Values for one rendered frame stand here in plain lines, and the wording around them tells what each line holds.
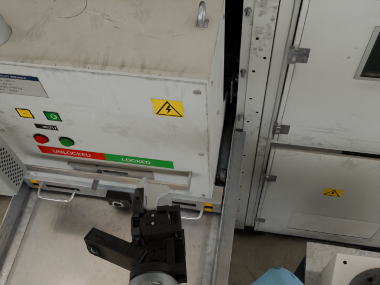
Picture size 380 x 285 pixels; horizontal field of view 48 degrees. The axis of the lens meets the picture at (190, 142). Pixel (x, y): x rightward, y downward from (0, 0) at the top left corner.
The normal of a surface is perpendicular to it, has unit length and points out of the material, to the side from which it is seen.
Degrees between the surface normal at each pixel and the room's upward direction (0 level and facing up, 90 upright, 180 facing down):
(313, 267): 0
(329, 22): 90
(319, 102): 90
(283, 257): 0
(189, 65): 0
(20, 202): 90
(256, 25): 90
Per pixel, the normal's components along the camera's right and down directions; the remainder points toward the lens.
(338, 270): -0.15, 0.23
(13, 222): 0.99, 0.11
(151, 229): -0.09, -0.73
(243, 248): -0.06, -0.51
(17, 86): -0.16, 0.85
